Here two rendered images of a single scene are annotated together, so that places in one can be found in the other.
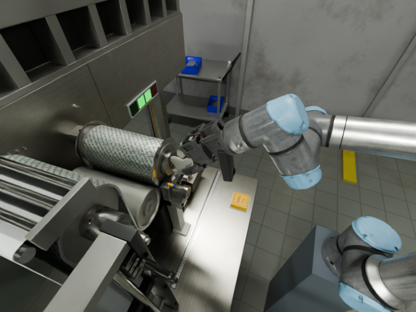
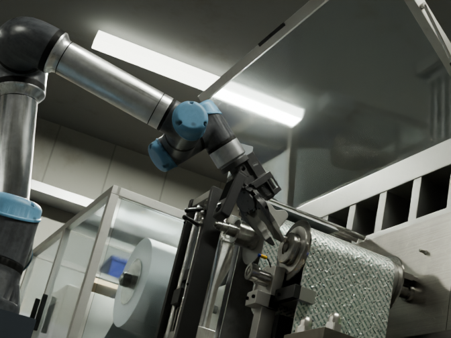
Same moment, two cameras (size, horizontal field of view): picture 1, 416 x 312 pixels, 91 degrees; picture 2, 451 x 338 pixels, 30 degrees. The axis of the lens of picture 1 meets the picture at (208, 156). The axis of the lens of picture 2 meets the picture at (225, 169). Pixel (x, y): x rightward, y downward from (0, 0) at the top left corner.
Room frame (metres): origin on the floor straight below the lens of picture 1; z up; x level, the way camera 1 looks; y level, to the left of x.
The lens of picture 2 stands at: (1.71, -1.21, 0.64)
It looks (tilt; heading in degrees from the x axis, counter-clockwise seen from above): 23 degrees up; 140
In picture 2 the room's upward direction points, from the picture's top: 13 degrees clockwise
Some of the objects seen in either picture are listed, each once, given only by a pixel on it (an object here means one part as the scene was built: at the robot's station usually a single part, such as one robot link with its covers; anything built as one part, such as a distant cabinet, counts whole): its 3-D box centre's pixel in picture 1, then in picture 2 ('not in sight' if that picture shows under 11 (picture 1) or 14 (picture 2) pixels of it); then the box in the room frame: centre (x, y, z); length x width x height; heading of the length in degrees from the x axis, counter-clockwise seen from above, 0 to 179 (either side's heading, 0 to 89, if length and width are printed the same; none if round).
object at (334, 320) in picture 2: not in sight; (333, 323); (0.63, 0.06, 1.05); 0.04 x 0.04 x 0.04
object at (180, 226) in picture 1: (178, 209); (255, 330); (0.37, 0.10, 1.05); 0.06 x 0.05 x 0.31; 71
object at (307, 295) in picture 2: not in sight; (305, 295); (0.49, 0.12, 1.14); 0.04 x 0.02 x 0.03; 71
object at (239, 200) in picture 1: (239, 200); not in sight; (0.50, -0.14, 0.91); 0.07 x 0.07 x 0.02; 71
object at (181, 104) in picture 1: (198, 91); not in sight; (2.34, 0.12, 0.44); 0.91 x 0.53 x 0.87; 67
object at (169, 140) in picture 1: (165, 161); (293, 250); (0.42, 0.13, 1.25); 0.15 x 0.01 x 0.15; 161
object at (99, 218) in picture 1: (106, 225); (245, 235); (0.18, 0.19, 1.34); 0.06 x 0.06 x 0.06; 71
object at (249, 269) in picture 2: (185, 191); (252, 271); (0.36, 0.07, 1.18); 0.04 x 0.02 x 0.04; 161
